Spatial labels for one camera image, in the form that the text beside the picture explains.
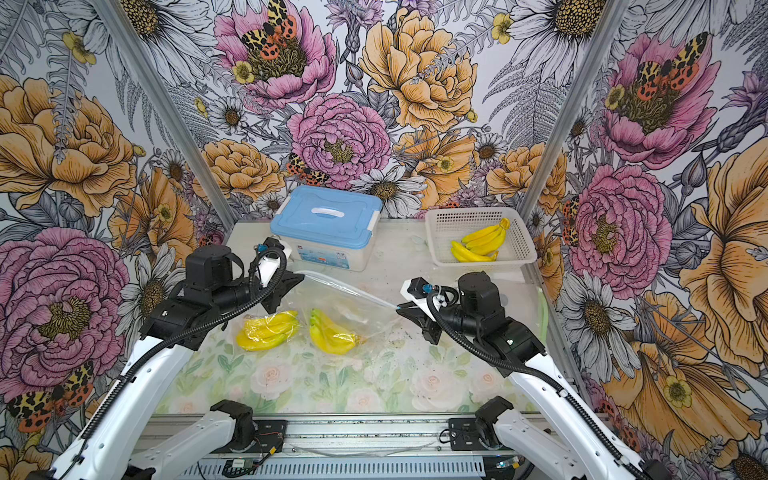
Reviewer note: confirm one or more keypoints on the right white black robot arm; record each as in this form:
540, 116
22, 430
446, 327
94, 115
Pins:
580, 446

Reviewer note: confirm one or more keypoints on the clear zip-top bag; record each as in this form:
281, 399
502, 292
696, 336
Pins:
361, 313

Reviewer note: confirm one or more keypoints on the yellow banana bunch small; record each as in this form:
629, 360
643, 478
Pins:
329, 336

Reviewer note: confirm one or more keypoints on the left aluminium corner post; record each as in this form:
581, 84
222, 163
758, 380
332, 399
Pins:
134, 54

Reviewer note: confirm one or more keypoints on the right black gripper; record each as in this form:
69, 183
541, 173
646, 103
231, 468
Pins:
425, 323

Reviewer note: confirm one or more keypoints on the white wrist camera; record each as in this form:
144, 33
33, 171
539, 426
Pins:
268, 263
418, 290

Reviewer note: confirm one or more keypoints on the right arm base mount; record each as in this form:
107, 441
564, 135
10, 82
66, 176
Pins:
462, 434

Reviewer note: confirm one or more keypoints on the aluminium corner post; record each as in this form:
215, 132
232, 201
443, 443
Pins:
599, 48
134, 54

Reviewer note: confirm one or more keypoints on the aluminium front rail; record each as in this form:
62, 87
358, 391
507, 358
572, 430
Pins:
356, 447

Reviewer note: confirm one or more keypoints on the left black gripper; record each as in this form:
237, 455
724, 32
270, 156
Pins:
289, 279

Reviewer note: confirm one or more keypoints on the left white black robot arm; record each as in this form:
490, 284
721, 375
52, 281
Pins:
209, 297

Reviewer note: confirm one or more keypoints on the single yellow banana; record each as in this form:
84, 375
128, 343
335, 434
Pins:
463, 255

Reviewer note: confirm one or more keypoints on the right aluminium corner post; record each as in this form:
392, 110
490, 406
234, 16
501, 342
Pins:
599, 48

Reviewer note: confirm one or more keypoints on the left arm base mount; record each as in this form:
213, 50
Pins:
264, 436

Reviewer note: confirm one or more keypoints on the small green circuit board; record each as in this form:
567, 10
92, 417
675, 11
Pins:
236, 468

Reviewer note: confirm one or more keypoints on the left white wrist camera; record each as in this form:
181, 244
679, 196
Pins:
268, 263

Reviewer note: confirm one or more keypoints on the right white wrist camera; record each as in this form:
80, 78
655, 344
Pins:
418, 290

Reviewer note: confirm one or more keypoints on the panda print zip-top bag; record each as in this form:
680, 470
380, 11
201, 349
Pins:
543, 315

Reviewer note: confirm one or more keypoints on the white plastic basket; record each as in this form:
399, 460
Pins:
447, 225

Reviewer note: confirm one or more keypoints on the blue lid storage box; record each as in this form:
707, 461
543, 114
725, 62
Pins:
327, 226

